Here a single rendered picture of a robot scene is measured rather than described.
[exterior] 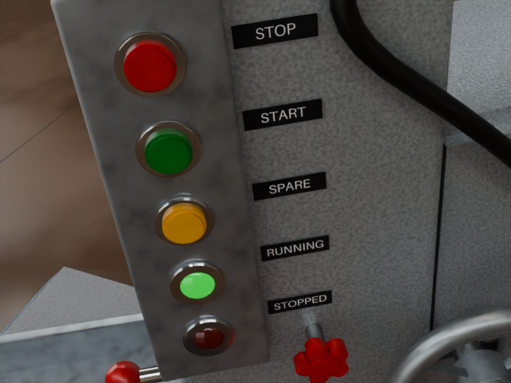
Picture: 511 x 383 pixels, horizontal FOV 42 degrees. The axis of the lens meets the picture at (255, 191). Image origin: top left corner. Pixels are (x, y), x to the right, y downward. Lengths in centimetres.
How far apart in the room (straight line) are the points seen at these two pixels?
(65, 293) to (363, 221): 84
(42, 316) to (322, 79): 89
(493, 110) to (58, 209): 255
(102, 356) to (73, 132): 273
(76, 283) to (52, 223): 161
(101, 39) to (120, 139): 6
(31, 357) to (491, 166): 50
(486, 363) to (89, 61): 34
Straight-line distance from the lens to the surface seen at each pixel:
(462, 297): 54
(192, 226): 39
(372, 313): 51
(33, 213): 293
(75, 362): 75
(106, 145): 37
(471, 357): 52
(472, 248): 51
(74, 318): 117
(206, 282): 42
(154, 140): 36
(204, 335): 46
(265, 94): 38
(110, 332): 72
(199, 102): 36
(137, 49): 34
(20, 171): 324
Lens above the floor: 161
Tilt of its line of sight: 36 degrees down
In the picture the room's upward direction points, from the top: 7 degrees counter-clockwise
